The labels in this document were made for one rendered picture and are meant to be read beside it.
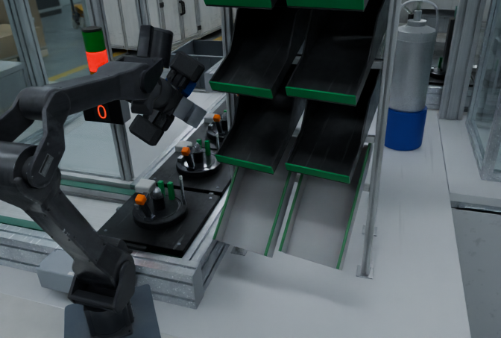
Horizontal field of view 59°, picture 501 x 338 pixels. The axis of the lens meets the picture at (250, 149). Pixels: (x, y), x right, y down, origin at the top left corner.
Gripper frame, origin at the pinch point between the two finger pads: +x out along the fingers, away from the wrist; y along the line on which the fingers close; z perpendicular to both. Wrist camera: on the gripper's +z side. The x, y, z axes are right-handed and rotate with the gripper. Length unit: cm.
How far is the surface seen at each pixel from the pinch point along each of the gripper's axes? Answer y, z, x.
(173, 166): 17.8, 4.7, 46.0
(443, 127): -49, -68, 100
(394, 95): -43, -42, 74
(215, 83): -7.6, -6.8, -5.9
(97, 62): 2.5, 28.3, 17.0
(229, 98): -7.4, -7.5, 8.0
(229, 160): 3.7, -15.8, 2.1
